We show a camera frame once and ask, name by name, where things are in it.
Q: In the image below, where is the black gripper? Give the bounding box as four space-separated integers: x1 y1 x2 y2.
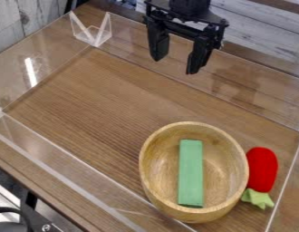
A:
144 0 229 74

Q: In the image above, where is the green rectangular block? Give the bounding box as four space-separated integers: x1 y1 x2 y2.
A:
177 140 204 208

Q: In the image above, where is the brown wooden bowl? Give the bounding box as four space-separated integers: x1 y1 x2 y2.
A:
138 121 249 224

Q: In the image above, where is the red plush strawberry toy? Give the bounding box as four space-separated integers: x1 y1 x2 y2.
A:
240 147 279 210

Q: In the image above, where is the black metal stand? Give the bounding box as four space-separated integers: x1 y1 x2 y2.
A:
20 190 62 232

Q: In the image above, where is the clear acrylic corner bracket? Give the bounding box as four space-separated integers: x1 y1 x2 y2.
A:
69 12 112 47

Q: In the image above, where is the black cable loop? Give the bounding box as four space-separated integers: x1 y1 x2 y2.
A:
0 207 34 232

